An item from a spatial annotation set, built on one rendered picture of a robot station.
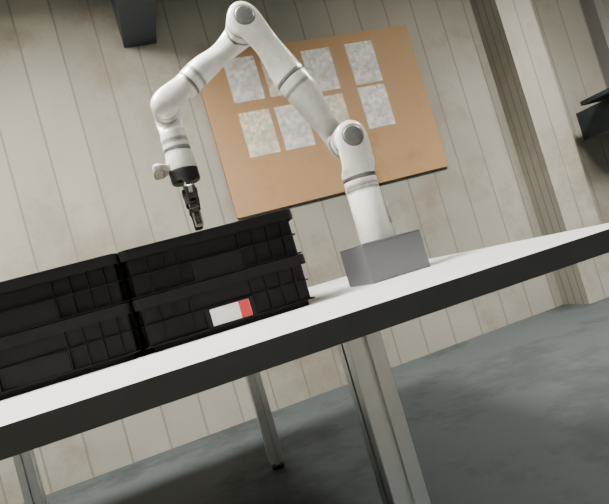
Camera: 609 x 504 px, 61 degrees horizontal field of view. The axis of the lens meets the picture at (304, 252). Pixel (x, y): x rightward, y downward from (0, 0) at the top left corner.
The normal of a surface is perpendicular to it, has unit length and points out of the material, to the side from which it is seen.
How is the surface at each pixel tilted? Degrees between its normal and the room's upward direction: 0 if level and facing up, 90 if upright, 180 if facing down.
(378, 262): 90
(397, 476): 90
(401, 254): 90
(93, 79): 90
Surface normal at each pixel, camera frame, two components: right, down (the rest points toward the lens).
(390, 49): 0.26, -0.11
